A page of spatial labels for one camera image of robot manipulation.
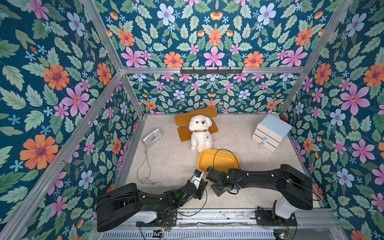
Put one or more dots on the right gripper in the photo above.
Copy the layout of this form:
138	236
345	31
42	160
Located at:
211	175

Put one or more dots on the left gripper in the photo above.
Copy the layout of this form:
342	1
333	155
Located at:
200	191

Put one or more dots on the yellow plastic storage box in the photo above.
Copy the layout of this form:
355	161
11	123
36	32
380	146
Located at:
218	159

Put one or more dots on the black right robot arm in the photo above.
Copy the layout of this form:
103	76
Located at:
296	187

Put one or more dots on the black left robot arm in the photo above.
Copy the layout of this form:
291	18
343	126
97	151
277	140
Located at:
119	205

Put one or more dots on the white plush dog toy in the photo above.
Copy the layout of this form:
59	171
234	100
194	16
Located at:
201	138

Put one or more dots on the silver clutch purse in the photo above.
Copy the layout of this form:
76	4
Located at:
152	138

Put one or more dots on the white mini drawer cabinet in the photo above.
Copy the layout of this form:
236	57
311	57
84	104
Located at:
270	132

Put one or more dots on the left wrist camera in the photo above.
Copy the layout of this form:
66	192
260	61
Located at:
198	175

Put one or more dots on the aluminium frame rail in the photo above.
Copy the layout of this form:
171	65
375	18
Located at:
313	219

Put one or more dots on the black hook rail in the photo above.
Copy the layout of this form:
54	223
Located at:
214	71

